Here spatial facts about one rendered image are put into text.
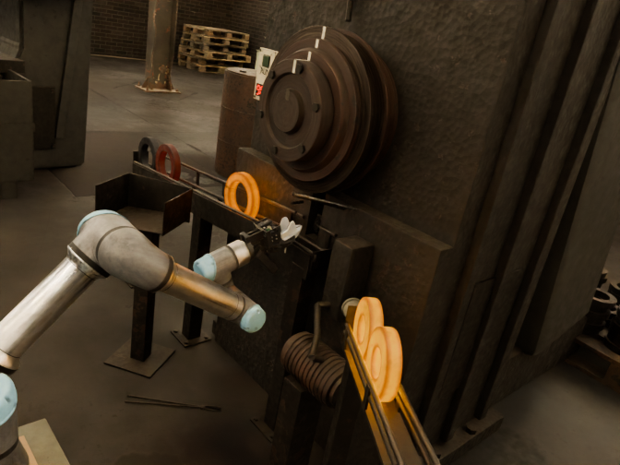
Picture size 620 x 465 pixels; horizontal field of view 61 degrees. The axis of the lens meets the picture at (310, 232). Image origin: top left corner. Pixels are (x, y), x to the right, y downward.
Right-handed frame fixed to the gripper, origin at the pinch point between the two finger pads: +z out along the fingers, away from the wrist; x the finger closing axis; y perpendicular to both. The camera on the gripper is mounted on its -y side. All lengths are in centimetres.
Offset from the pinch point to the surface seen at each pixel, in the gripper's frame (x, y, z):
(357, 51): -12, 53, 16
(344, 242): -21.0, 5.0, 0.7
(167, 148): 91, 0, 1
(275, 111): 6.4, 37.0, 0.8
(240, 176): 35.4, 5.2, 2.5
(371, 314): -49, 8, -17
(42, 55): 290, 6, 8
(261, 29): 881, -163, 585
